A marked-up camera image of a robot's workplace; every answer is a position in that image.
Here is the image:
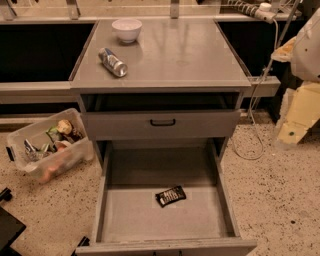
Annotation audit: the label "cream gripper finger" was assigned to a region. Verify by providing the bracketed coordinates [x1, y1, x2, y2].
[276, 81, 320, 146]
[271, 37, 296, 62]

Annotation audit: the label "black rxbar chocolate bar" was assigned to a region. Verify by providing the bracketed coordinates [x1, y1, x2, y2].
[155, 186, 186, 207]

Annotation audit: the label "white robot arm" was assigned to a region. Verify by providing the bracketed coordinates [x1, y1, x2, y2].
[271, 8, 320, 147]

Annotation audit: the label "grey drawer cabinet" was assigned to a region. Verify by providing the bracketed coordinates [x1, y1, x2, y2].
[72, 18, 249, 172]

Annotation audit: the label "grey top drawer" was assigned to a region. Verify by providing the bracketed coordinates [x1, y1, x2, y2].
[82, 110, 240, 140]

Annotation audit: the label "grey open middle drawer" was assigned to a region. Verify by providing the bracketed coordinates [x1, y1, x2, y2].
[76, 139, 257, 256]

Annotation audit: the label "white power strip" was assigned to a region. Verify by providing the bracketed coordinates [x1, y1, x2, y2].
[227, 0, 276, 24]

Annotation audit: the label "white ceramic bowl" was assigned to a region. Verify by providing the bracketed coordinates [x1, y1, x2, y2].
[112, 18, 142, 43]

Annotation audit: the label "silver drink can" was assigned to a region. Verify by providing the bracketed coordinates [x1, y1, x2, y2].
[98, 48, 128, 78]

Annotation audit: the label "snack items in bin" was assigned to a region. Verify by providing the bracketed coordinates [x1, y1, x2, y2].
[24, 119, 84, 162]

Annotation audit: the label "clear plastic storage bin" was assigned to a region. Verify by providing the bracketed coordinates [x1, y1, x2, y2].
[7, 108, 94, 183]

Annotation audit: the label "black equipment base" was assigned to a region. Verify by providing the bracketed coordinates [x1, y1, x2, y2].
[0, 187, 28, 256]

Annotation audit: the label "white cable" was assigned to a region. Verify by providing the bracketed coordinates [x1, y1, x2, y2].
[231, 18, 282, 162]

